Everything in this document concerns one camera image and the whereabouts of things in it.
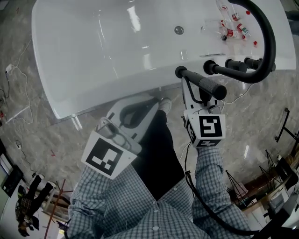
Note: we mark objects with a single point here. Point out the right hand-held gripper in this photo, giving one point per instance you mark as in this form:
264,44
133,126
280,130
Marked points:
210,127

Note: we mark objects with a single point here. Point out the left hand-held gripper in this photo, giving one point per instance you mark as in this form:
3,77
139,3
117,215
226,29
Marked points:
105,156

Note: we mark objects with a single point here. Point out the black handheld shower head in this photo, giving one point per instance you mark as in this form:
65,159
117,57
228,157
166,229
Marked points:
210,86

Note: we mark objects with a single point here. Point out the black shower head holder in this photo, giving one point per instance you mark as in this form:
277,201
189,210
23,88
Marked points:
179,70

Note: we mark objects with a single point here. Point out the white bathtub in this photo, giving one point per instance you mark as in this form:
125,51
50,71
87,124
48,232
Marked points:
105,51

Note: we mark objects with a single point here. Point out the person's right forearm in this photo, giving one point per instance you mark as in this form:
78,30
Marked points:
210,177

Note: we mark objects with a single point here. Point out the person's left forearm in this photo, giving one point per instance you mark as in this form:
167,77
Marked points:
102,198

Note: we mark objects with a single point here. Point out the chrome bathtub drain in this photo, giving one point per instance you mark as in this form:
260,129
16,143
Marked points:
179,30

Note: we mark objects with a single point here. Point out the person's white shoe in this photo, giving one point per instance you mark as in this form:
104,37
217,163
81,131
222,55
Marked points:
165,105

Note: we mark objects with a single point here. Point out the person's black trouser leg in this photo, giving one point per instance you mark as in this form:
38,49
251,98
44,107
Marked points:
158,154

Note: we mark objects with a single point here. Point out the clear bottle red label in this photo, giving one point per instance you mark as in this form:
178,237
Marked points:
231,33
236,16
243,30

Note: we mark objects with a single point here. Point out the black metal rack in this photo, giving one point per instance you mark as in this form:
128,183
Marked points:
283,126

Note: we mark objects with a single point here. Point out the person's checked shirt torso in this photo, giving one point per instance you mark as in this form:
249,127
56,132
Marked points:
149,219

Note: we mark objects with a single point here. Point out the brown wooden stand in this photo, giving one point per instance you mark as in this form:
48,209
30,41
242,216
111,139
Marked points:
56,205

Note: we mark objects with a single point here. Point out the white power adapter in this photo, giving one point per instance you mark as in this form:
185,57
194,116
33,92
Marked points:
9,68

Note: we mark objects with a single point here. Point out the black monitor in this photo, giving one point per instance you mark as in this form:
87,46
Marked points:
10,180

